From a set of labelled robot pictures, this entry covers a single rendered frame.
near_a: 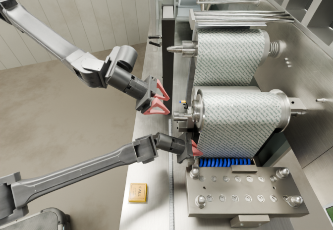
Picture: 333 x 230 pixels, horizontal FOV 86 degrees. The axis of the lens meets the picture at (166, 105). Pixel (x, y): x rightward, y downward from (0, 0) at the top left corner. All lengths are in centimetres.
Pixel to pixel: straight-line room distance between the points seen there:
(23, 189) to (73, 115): 194
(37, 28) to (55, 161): 168
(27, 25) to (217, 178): 80
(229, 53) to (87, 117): 197
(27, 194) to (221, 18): 79
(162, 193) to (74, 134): 162
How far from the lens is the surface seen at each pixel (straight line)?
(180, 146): 65
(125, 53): 53
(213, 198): 72
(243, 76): 79
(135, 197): 82
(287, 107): 65
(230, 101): 58
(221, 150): 73
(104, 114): 234
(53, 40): 62
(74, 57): 54
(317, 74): 69
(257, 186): 79
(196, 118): 59
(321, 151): 68
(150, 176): 87
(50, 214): 171
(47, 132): 247
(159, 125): 100
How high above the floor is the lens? 171
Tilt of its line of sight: 48 degrees down
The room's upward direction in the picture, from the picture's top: straight up
